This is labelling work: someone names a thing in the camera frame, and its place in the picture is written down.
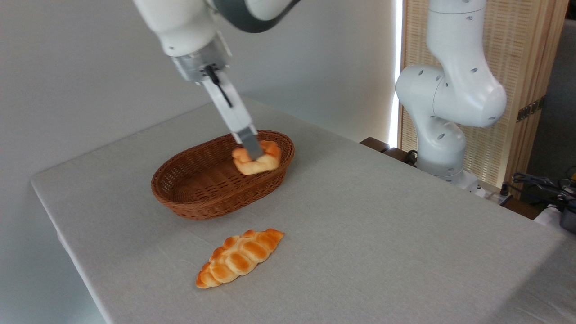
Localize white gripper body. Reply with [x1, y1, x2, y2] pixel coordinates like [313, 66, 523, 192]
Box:
[200, 68, 258, 144]

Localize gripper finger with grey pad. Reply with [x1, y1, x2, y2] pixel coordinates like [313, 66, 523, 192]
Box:
[232, 127, 265, 161]

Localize round golden bread roll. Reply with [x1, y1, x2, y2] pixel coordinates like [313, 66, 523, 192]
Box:
[232, 140, 282, 176]

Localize long braided bread loaf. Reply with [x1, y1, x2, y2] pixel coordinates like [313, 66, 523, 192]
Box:
[195, 228, 284, 289]

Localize brown wicker basket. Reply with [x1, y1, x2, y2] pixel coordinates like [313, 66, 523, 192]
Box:
[151, 130, 296, 221]

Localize light grey tablecloth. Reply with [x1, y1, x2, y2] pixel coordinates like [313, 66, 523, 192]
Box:
[31, 98, 576, 324]

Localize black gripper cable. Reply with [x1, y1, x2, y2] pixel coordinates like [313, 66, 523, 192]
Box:
[205, 65, 234, 109]

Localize bamboo screen wooden frame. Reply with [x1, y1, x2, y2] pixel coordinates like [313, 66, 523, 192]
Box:
[398, 0, 570, 189]

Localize black cable bundle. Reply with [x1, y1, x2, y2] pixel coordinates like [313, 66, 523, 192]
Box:
[512, 172, 576, 213]

